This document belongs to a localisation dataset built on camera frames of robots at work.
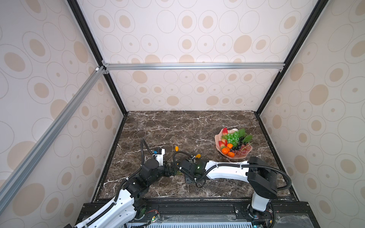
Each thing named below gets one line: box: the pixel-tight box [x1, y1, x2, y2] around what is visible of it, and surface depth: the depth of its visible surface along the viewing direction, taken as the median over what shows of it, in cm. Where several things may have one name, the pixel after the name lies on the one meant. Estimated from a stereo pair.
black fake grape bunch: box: [230, 136, 247, 152], surface depth 96 cm
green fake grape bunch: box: [227, 127, 253, 148], surface depth 99 cm
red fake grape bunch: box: [231, 142, 254, 156], surface depth 91 cm
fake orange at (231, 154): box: [227, 151, 236, 158], surface depth 91 cm
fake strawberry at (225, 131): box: [222, 127, 229, 136], surface depth 101 cm
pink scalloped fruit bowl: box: [227, 128, 240, 133], surface depth 104 cm
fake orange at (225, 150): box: [221, 147, 229, 155], surface depth 94 cm
